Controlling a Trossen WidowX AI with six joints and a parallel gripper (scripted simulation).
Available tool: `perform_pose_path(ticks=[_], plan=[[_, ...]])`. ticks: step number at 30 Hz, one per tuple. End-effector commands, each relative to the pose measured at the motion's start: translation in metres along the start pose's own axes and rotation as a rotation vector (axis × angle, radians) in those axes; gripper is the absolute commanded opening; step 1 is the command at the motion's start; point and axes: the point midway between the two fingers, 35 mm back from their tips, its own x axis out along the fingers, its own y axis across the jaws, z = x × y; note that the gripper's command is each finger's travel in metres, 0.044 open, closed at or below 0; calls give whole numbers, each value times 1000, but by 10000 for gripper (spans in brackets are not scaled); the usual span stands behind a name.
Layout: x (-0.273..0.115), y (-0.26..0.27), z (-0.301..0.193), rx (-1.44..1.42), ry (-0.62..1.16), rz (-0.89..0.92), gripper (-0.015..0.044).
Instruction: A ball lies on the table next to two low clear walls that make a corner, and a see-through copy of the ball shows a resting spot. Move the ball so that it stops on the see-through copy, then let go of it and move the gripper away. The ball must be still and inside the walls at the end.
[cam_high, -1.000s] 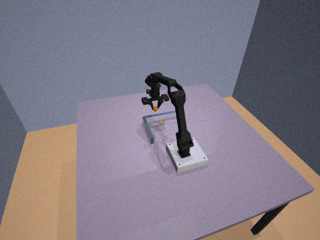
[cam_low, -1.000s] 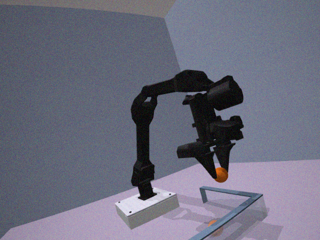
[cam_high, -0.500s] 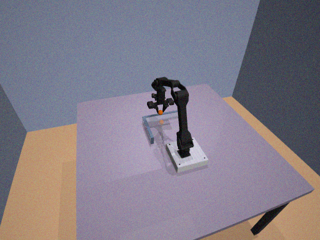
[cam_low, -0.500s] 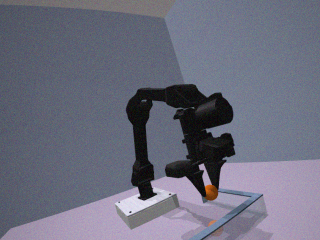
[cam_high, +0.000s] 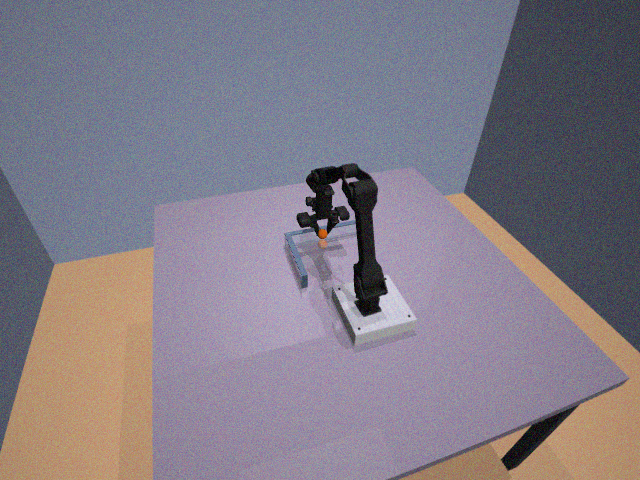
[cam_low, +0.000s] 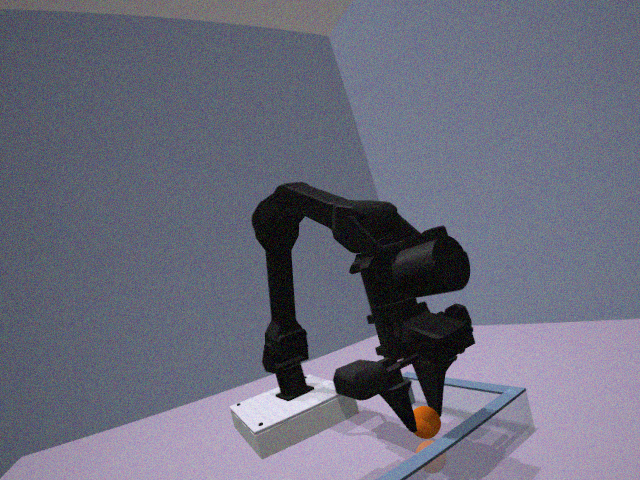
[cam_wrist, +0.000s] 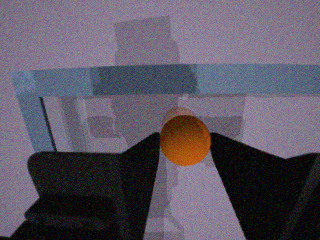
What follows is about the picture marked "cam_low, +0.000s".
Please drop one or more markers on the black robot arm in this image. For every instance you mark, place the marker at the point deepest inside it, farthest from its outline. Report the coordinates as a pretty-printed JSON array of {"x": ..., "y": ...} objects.
[{"x": 396, "y": 262}]

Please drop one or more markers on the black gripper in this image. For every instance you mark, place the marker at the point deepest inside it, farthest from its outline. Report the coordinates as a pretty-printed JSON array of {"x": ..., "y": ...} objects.
[{"x": 363, "y": 379}]

